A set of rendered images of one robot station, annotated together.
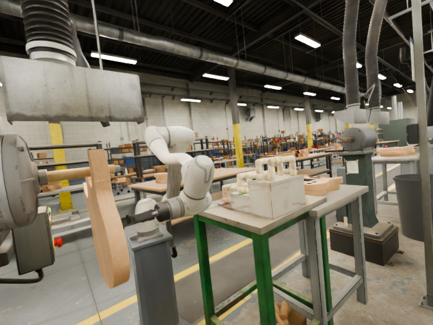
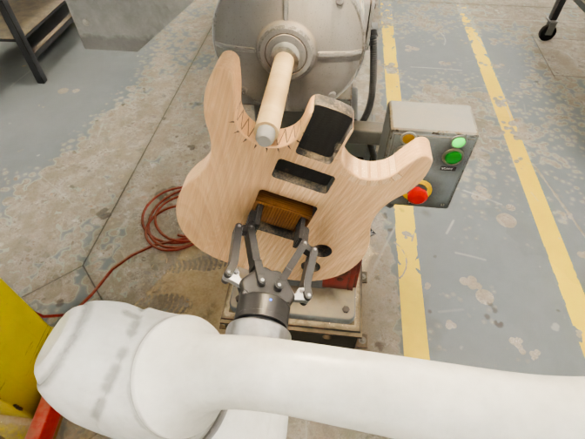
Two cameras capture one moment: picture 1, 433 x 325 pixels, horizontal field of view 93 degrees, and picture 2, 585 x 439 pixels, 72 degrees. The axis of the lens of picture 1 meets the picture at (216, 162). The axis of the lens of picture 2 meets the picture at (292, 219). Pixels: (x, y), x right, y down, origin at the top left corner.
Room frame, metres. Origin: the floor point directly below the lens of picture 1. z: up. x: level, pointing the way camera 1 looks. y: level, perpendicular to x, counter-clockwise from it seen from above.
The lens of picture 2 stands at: (1.04, 0.08, 1.57)
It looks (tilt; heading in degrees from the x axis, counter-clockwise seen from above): 49 degrees down; 135
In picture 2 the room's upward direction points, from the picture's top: straight up
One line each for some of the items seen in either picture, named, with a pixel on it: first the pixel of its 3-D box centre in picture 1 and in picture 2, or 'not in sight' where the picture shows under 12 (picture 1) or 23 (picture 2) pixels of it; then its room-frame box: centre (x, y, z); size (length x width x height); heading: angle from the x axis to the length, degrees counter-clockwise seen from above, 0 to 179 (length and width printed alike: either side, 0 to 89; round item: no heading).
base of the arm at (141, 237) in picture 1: (145, 233); not in sight; (1.50, 0.58, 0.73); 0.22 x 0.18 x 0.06; 120
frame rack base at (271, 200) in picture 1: (277, 193); not in sight; (1.08, -0.30, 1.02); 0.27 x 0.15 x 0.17; 126
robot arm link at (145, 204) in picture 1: (147, 213); not in sight; (1.52, 0.55, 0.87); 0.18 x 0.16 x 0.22; 123
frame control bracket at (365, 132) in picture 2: (4, 251); (377, 133); (0.67, 0.72, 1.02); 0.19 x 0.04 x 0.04; 38
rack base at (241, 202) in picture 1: (256, 197); not in sight; (1.21, -0.22, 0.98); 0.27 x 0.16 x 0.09; 126
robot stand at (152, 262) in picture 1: (154, 280); not in sight; (1.51, 0.56, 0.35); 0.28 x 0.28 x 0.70; 30
